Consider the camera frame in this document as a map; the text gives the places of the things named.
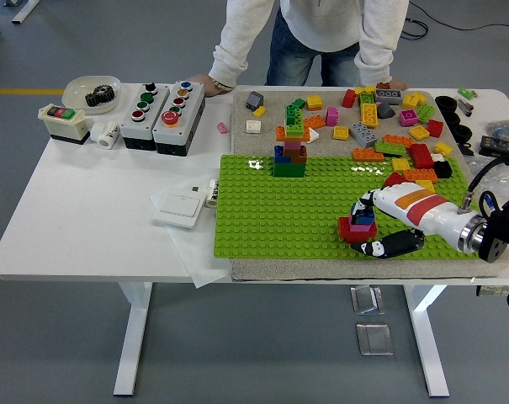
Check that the small green block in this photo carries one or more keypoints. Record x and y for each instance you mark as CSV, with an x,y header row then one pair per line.
x,y
464,91

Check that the desk control panel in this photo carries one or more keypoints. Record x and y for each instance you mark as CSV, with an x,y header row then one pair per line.
x,y
489,291

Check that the metal floor socket cover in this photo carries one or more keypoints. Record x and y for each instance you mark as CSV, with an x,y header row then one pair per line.
x,y
367,299
375,338

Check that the multicoloured brick tower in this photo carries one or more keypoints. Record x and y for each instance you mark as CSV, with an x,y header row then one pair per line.
x,y
288,169

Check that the control box with emergency stop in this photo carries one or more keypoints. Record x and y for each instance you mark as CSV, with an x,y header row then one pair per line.
x,y
182,131

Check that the small yellow brick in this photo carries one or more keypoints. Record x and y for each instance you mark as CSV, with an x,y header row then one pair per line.
x,y
358,90
259,112

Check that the white furniture foot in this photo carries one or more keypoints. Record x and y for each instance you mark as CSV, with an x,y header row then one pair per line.
x,y
24,10

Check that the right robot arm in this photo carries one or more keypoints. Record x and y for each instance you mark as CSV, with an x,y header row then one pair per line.
x,y
496,240

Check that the red two-by-four brick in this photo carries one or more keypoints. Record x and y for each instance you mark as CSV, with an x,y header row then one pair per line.
x,y
344,232
420,156

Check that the beige red-green switch box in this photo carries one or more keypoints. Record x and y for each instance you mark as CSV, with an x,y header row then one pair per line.
x,y
65,128

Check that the long green brick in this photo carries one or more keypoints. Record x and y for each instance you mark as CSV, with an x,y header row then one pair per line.
x,y
388,148

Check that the grey two-by-four brick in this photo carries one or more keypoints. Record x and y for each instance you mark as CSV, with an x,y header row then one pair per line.
x,y
363,134

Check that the black electronic module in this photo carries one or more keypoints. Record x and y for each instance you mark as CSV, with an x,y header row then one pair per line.
x,y
498,145

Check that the person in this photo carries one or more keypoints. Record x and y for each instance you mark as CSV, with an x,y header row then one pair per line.
x,y
321,25

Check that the white table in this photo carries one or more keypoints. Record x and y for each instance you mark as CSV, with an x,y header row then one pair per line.
x,y
90,189

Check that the blue two-by-two brick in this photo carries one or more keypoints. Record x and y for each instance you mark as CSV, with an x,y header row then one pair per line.
x,y
365,219

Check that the white bowl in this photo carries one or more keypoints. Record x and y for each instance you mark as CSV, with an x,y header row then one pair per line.
x,y
74,90

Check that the translucent white sheet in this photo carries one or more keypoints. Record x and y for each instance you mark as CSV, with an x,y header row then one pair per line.
x,y
195,263

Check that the white wall switch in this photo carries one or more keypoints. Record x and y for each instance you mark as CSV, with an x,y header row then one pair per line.
x,y
178,208

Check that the metal hand tool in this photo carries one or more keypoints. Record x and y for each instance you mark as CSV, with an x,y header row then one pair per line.
x,y
464,107

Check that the small white printed fitting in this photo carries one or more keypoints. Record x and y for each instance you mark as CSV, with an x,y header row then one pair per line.
x,y
212,195

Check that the black metal gears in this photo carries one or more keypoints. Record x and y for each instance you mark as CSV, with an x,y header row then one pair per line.
x,y
99,97

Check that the magenta two-by-two brick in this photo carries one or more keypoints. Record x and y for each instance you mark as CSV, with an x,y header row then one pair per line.
x,y
361,228

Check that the person's left forearm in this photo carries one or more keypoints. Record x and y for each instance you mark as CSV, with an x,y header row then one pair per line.
x,y
376,54

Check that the person's left hand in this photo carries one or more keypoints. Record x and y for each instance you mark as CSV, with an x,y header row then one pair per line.
x,y
399,84

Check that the brown brick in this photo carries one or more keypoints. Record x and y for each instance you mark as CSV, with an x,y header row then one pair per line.
x,y
383,85

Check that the white flat brick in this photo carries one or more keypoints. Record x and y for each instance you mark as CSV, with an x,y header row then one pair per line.
x,y
253,126

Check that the person's right forearm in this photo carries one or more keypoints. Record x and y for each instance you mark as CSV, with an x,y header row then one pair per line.
x,y
231,54

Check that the orange brick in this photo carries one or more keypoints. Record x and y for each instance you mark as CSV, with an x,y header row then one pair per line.
x,y
367,155
420,174
397,139
315,122

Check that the small blue part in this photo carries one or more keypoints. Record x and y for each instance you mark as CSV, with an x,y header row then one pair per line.
x,y
489,203

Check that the three-button control box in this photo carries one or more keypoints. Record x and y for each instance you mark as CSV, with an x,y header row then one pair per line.
x,y
130,130

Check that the person's right hand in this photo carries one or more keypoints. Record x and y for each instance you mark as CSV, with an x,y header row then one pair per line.
x,y
208,82

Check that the long yellow brick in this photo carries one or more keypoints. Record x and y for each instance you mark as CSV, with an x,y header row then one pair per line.
x,y
369,114

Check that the small pink brick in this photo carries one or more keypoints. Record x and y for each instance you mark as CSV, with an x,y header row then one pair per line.
x,y
223,127

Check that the white pipe tee fitting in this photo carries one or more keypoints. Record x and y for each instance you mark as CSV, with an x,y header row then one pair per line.
x,y
107,135

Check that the dark grey slope brick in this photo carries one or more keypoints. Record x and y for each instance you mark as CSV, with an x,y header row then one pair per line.
x,y
254,101

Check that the grey-brown mat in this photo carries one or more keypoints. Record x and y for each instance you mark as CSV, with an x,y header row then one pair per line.
x,y
279,269

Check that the small white slope brick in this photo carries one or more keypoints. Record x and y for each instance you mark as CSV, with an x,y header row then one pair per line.
x,y
314,134

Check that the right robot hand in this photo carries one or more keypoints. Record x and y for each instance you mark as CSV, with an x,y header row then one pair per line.
x,y
426,210

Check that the white table leg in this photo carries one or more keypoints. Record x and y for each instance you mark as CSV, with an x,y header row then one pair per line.
x,y
426,336
136,328

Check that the green studded baseplate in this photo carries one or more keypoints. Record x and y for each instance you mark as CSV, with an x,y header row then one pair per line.
x,y
279,219

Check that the black brick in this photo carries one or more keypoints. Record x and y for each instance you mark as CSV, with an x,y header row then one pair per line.
x,y
443,169

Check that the grey brick with rings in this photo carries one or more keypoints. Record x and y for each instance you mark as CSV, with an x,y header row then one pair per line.
x,y
388,96

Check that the small black part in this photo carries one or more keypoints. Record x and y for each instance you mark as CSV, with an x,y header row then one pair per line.
x,y
466,148

